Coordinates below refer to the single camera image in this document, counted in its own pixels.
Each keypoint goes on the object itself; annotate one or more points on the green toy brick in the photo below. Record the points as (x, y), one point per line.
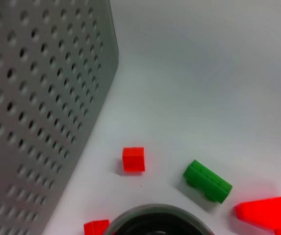
(206, 182)

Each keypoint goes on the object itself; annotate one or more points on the glass teacup with black base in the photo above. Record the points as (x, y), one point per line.
(160, 220)

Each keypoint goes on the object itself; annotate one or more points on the grey-green perforated storage bin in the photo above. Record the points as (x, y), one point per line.
(44, 98)

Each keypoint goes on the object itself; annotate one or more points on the small red toy brick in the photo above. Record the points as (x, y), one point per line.
(133, 160)
(94, 227)

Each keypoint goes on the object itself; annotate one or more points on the red sloped toy brick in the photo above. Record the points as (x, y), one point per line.
(265, 213)

